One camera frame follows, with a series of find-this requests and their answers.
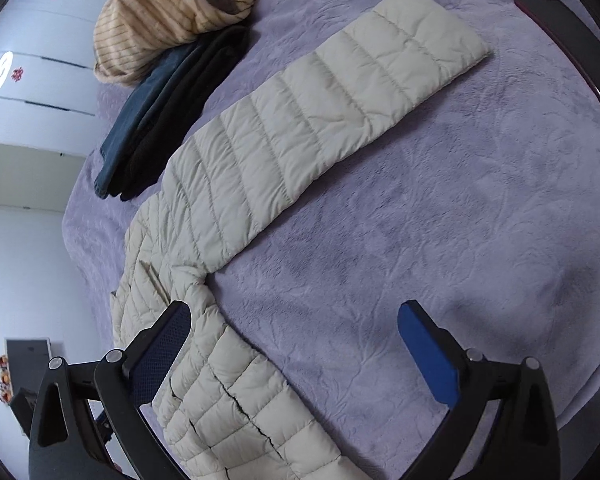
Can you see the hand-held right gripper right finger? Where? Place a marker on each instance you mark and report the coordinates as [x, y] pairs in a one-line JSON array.
[[427, 355]]

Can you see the folded black garment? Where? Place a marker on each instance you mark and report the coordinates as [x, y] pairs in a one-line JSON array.
[[180, 105]]

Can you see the white door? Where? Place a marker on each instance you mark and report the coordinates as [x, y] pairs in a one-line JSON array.
[[25, 175]]

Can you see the red wardrobe decal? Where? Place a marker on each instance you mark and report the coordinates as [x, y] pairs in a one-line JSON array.
[[17, 74]]

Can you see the black speaker box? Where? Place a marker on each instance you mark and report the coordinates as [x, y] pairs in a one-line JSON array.
[[24, 410]]

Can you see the cream quilted puffer jacket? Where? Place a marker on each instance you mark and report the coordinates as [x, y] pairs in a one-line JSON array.
[[280, 135]]

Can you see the dark flat monitor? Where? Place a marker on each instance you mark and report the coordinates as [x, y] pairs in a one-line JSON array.
[[27, 360]]

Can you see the orange artificial flower decoration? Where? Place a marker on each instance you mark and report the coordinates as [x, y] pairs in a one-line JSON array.
[[2, 377]]

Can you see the purple plush blanket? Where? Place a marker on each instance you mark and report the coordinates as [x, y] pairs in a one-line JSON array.
[[430, 210]]

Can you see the white wardrobe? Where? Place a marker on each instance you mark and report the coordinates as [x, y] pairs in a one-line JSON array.
[[55, 35]]

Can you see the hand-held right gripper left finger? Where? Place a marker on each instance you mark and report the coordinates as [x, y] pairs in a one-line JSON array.
[[162, 350]]

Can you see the smartphone with dark red case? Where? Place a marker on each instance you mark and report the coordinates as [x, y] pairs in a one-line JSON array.
[[560, 25]]

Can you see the folded blue jeans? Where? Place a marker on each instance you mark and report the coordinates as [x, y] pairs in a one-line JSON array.
[[130, 125]]

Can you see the beige striped garment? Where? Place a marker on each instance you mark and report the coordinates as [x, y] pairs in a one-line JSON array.
[[155, 15]]

